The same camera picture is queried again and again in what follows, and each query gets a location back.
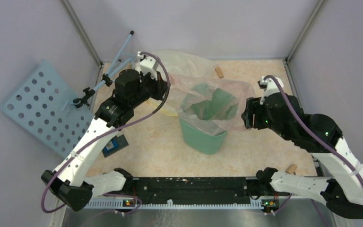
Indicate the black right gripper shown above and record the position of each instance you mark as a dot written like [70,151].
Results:
[253,106]

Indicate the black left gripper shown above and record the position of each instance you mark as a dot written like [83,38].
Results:
[160,85]

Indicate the pink translucent trash bag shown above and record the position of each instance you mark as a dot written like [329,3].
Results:
[241,90]

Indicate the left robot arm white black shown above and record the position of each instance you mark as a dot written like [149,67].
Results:
[68,181]

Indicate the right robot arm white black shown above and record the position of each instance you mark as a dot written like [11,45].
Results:
[320,136]

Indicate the green plastic trash bin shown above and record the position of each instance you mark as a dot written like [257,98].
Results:
[200,122]

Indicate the light blue tripod stand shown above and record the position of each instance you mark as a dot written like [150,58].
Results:
[106,78]

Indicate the wooden cylinder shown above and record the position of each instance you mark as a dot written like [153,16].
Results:
[291,169]

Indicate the wooden rectangular block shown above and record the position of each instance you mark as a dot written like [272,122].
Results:
[219,72]

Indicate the light blue perforated board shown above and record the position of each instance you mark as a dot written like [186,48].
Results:
[43,106]

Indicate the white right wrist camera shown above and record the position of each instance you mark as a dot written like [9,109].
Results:
[269,87]

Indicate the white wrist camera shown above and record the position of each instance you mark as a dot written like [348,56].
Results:
[269,87]
[147,65]

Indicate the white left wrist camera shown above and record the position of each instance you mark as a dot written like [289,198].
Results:
[147,65]

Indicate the white toothed cable rail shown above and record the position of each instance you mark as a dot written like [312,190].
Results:
[119,204]

